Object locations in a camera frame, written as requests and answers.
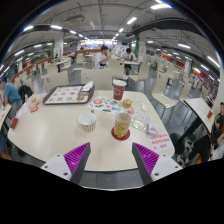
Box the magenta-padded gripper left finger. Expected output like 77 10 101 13
40 142 92 186

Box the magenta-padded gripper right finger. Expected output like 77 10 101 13
131 142 184 186

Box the clear bottle with yellow drink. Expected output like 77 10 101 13
113 98 134 139

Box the red printed table sticker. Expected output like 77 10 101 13
148 132 175 154

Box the clear plastic bag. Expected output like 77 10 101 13
129 111 159 136

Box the brown white houndstooth cup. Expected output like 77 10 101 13
78 111 97 133

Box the flat round red coaster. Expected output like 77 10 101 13
110 126 131 142

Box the colourful printed flyer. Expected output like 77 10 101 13
87 95 124 116

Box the brown food tray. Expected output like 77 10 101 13
42 84 96 106

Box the printed paper tray liner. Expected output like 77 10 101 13
45 86 84 104

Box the food wrapper with fries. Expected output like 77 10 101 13
26 93 44 113

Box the white paper sheet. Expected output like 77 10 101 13
15 103 30 118

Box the person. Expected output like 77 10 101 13
196 101 224 164
94 45 111 70
121 47 137 76
0 129 9 159
0 77 22 116

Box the white paper napkin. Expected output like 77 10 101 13
81 80 95 92

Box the red paper cup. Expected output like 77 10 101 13
112 79 128 102

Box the group of cream canteen chairs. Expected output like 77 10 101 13
13 51 214 121

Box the cream chair back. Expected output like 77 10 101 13
42 70 70 93
80 67 114 91

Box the black backpack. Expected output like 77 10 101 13
18 84 34 104

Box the cream neighbouring table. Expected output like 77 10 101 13
0 103 13 131

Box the ceiling air conditioner unit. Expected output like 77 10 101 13
65 14 87 25

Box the group of ceiling lights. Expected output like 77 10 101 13
0 2 224 84

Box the cream pedestal table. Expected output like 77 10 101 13
169 97 216 164

